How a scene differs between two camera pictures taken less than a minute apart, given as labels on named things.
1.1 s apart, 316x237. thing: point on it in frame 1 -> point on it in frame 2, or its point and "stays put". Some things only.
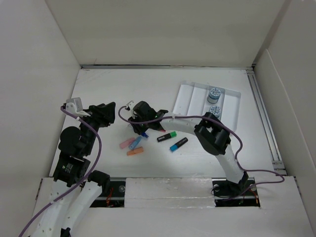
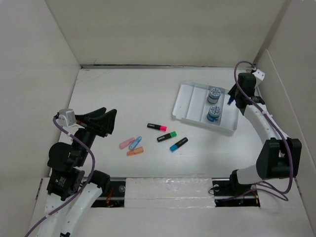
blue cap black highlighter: x=174 y=147 stays put
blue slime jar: x=216 y=110 stays put
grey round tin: x=213 y=96 stays put
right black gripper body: x=140 y=128 -> x=233 y=93
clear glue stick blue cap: x=144 y=135 -> x=230 y=100
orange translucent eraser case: x=138 y=150 stays put
